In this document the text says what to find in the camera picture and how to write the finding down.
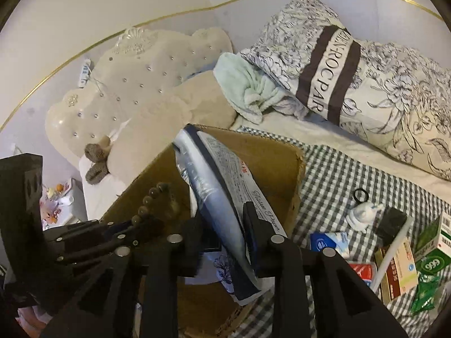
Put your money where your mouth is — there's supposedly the white curved tube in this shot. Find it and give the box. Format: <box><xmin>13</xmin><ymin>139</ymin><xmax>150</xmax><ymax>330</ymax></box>
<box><xmin>370</xmin><ymin>216</ymin><xmax>414</xmax><ymax>293</ymax></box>

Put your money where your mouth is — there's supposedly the bedside clutter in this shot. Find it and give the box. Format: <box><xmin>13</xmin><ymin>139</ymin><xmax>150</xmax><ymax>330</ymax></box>
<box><xmin>40</xmin><ymin>179</ymin><xmax>87</xmax><ymax>230</ymax></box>

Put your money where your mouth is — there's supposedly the green 666 box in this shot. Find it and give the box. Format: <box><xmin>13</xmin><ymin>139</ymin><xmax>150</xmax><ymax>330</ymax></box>
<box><xmin>414</xmin><ymin>212</ymin><xmax>451</xmax><ymax>275</ymax></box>

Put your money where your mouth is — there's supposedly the beige pillow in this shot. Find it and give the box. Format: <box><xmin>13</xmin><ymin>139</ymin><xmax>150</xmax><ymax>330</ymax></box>
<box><xmin>107</xmin><ymin>70</ymin><xmax>236</xmax><ymax>185</ymax></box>

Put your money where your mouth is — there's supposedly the brown beige medicine box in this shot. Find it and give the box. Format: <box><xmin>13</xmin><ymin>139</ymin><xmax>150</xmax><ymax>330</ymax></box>
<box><xmin>379</xmin><ymin>237</ymin><xmax>418</xmax><ymax>305</ymax></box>

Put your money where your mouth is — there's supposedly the floral tissue pack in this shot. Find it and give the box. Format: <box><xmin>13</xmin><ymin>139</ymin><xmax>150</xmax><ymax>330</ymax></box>
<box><xmin>173</xmin><ymin>124</ymin><xmax>286</xmax><ymax>306</ymax></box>

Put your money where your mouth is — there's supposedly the cream tufted headboard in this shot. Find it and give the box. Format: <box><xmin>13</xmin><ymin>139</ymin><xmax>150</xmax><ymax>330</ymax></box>
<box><xmin>45</xmin><ymin>27</ymin><xmax>232</xmax><ymax>166</ymax></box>

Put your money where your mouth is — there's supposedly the dark bead bracelet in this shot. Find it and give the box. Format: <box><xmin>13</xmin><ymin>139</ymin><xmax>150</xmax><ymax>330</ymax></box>
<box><xmin>131</xmin><ymin>181</ymin><xmax>178</xmax><ymax>227</ymax></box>

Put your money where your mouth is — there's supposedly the cardboard box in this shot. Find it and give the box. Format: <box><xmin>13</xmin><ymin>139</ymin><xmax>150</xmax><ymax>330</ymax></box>
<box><xmin>102</xmin><ymin>126</ymin><xmax>306</xmax><ymax>337</ymax></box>

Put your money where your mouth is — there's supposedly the checkered bed sheet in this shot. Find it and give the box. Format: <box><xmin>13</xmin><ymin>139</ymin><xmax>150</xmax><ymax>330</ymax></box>
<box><xmin>229</xmin><ymin>125</ymin><xmax>450</xmax><ymax>337</ymax></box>

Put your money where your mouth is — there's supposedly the green sachet packet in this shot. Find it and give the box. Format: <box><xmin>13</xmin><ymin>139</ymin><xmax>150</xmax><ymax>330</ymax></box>
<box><xmin>410</xmin><ymin>272</ymin><xmax>441</xmax><ymax>315</ymax></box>

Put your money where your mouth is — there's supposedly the white power strip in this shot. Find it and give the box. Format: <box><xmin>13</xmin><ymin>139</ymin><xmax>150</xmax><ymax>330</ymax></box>
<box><xmin>77</xmin><ymin>59</ymin><xmax>92</xmax><ymax>88</ymax></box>

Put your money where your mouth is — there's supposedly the plastic water bottle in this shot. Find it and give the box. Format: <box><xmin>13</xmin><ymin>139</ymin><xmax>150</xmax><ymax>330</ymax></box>
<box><xmin>309</xmin><ymin>232</ymin><xmax>377</xmax><ymax>286</ymax></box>

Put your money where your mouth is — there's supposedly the mint green towel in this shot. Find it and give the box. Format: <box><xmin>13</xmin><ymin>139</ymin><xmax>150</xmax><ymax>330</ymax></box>
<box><xmin>213</xmin><ymin>53</ymin><xmax>308</xmax><ymax>124</ymax></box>

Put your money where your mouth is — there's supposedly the floral duvet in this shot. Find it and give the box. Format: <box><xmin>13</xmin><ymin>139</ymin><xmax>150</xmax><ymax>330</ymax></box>
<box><xmin>242</xmin><ymin>0</ymin><xmax>450</xmax><ymax>179</ymax></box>

